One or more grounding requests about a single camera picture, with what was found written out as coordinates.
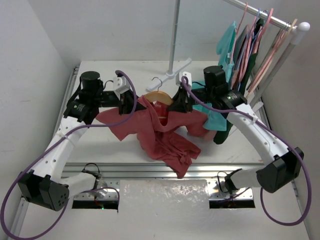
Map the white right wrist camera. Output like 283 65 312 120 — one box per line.
175 71 192 88

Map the white rack corner post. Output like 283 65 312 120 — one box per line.
248 19 311 107

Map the teal t-shirt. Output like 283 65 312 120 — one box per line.
193 21 237 132

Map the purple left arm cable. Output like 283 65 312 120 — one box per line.
0 69 138 239

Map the dark green hanging garment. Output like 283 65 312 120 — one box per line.
205 19 265 145

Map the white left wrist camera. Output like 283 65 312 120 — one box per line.
113 76 131 97

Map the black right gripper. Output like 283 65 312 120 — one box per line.
168 85 216 113

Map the white rack base foot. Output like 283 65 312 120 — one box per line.
146 57 192 92

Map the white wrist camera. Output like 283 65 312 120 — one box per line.
175 71 192 88
113 76 131 97

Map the chrome hanging rail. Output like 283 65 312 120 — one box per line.
223 0 298 31

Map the grey rack upright pole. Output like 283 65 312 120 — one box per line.
167 0 181 75

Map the beige pink garment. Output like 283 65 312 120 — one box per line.
203 130 217 142

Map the aluminium frame rail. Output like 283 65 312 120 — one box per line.
7 65 286 240

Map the wooden clothes hanger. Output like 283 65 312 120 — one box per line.
144 77 174 106

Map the salmon red t-shirt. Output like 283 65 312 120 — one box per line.
96 96 208 179

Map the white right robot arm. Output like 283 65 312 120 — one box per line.
167 66 304 194

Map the beige empty hanger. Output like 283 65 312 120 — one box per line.
246 18 298 96

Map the pink hanger with blue hook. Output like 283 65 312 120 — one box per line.
231 8 274 93

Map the pink empty hanger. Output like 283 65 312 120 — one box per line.
246 29 287 97

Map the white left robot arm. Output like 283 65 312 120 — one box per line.
18 70 144 212

